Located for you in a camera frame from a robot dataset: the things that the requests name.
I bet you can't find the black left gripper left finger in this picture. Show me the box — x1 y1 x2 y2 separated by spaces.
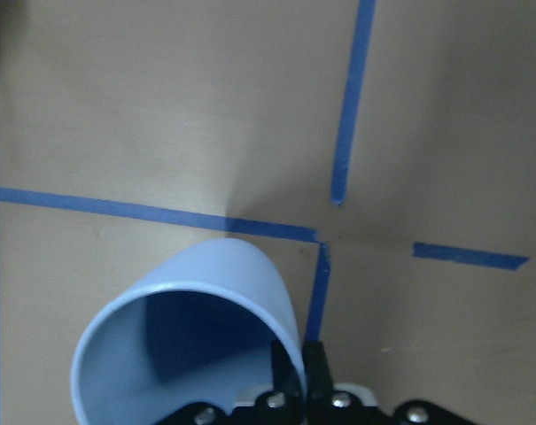
270 340 303 398

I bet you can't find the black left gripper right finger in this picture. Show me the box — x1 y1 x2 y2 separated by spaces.
302 341 334 398

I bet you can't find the light blue plastic cup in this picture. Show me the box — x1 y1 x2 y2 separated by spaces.
70 238 304 424

